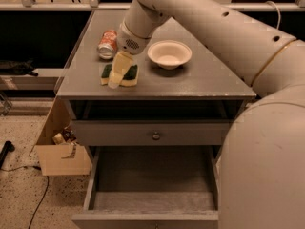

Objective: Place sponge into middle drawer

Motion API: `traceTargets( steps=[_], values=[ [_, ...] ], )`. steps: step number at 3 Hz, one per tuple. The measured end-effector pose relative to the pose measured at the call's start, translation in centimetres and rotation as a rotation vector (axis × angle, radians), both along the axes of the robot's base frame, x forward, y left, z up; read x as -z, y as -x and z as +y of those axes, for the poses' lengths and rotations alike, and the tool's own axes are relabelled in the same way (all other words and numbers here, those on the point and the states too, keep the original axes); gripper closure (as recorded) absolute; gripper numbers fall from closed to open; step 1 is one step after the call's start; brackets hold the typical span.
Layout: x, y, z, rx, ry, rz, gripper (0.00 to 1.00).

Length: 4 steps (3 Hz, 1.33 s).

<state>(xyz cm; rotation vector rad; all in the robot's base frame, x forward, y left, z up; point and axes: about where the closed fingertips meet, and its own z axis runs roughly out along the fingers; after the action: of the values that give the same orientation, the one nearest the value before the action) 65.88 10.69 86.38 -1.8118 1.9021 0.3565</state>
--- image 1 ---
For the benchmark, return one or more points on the white paper bowl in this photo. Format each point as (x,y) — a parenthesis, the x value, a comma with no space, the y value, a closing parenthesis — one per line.
(169,54)

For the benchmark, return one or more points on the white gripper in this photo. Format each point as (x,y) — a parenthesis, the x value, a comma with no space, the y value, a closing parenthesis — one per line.
(131,41)

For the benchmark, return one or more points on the grey top drawer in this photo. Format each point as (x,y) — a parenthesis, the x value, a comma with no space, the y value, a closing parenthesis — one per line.
(139,133)

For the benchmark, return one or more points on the grey open middle drawer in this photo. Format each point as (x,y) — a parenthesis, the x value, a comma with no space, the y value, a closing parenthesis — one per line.
(151,188)

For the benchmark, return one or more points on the metal frame rail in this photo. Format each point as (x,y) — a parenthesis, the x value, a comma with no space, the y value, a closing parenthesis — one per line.
(269,5)

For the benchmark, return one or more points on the orange soda can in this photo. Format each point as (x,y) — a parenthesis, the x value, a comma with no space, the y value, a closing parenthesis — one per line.
(107,47)

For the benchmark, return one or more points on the black object on shelf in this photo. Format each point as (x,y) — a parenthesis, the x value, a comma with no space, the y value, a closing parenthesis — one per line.
(8,67)

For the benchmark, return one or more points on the cardboard box with items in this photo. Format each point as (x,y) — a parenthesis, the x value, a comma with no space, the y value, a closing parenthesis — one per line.
(57,156)

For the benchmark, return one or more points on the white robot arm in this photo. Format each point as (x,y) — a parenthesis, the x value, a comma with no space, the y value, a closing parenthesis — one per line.
(262,166)

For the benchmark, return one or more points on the green and yellow sponge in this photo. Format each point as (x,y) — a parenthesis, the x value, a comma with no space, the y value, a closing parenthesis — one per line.
(130,78)

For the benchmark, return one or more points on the black cylindrical floor object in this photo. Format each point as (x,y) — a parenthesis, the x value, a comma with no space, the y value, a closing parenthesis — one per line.
(8,147)

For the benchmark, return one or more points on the grey drawer cabinet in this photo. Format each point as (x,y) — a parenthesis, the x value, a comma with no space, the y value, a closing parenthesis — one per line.
(202,90)

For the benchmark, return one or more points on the round metal drawer knob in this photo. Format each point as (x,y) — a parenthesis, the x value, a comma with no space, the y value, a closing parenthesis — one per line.
(156,136)

